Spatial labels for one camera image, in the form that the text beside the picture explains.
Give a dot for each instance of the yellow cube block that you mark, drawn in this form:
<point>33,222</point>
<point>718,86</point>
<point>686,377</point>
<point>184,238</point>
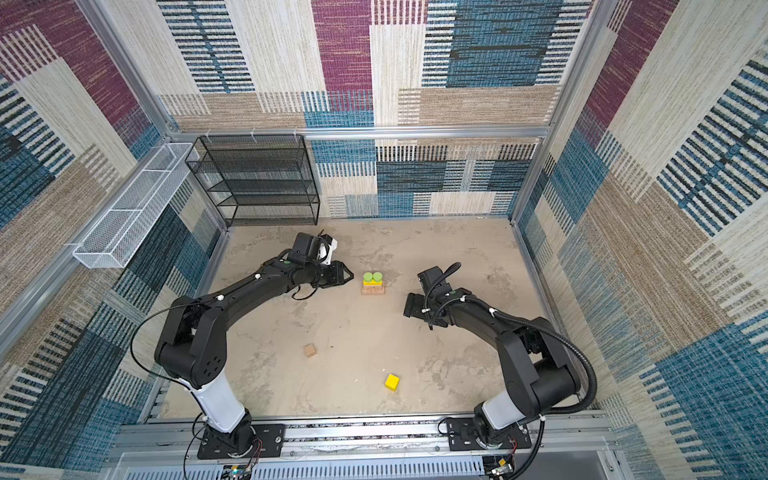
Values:
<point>392,382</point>

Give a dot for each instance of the black wire shelf rack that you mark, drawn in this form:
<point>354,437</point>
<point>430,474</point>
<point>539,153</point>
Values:
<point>257,180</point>

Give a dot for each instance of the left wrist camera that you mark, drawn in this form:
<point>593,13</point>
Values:
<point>326,249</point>

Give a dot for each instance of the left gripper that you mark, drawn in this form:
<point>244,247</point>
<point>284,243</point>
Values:
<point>337,268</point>

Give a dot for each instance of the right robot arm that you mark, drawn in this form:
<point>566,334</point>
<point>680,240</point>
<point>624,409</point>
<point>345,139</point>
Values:
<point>537,370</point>

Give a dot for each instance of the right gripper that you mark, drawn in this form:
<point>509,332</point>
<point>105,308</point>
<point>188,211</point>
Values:
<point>413,309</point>

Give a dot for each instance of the white wire mesh basket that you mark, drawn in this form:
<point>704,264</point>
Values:
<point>113,241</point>

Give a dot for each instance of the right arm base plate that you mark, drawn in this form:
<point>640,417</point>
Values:
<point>463,435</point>

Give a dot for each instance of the natural wood block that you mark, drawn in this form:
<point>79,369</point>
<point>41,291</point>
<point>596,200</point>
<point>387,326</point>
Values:
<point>373,290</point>

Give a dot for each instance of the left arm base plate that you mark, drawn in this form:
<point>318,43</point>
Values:
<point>257,440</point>

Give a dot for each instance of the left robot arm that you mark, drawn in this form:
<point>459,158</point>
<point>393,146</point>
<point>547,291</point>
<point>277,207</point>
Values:
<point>192,347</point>

